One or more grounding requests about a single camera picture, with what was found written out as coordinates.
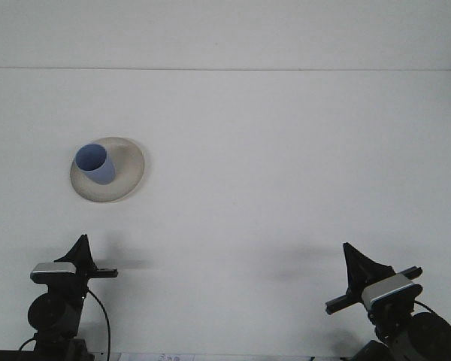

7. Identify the pale blue cup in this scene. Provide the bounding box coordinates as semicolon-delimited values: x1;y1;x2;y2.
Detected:
74;143;117;186

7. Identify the pale round plate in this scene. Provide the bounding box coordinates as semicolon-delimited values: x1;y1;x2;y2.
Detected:
69;136;147;204

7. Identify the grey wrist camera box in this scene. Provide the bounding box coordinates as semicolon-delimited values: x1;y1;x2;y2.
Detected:
30;262;79;286
360;273;417;308

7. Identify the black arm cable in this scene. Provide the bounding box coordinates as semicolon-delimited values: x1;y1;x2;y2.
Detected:
413;299;451;353
86;288;112;356

